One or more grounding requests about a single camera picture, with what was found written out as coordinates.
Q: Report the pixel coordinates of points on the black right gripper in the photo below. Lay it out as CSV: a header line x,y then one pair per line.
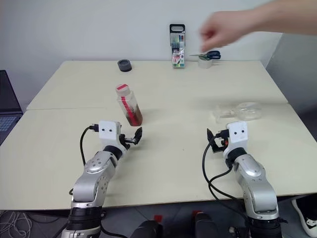
x,y
220,141

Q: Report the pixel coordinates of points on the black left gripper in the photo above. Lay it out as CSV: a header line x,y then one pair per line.
x,y
125,142

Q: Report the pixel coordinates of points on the clear bottle with red label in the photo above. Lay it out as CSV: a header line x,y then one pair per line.
x,y
132,111

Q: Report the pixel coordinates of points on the white red bottle cap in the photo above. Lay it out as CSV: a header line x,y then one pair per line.
x,y
122,89

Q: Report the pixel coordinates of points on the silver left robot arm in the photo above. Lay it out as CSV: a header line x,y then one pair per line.
x,y
91,178

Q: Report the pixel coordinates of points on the person's bare forearm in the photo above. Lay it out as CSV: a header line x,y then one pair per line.
x,y
284,17

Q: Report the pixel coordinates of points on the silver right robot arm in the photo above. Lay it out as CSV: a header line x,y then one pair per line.
x,y
255,178

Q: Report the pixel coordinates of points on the person's bare hand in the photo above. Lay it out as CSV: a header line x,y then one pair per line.
x,y
223,27

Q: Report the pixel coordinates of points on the black round tape roll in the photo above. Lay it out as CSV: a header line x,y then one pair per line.
x,y
124,65

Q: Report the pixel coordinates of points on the clear tape roll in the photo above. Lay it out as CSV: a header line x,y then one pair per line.
x,y
204,64

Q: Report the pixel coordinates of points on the dark rounded shape red tab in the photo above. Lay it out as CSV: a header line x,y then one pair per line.
x,y
146,229
205,225

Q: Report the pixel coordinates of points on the marker pen set case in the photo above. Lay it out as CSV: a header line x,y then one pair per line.
x,y
177,57

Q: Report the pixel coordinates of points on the grey partition panel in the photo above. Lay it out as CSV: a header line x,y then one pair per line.
x,y
297,74

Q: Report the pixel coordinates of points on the black white shoe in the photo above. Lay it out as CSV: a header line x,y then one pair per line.
x,y
307,213

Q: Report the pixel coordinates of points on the dark laptop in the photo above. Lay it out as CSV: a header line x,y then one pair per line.
x,y
7,99

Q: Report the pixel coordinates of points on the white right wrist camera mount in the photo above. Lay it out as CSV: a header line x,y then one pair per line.
x,y
237,134

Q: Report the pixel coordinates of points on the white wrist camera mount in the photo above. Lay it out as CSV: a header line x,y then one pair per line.
x,y
237,134
109,130

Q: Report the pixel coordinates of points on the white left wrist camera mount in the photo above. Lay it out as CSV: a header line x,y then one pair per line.
x,y
109,130

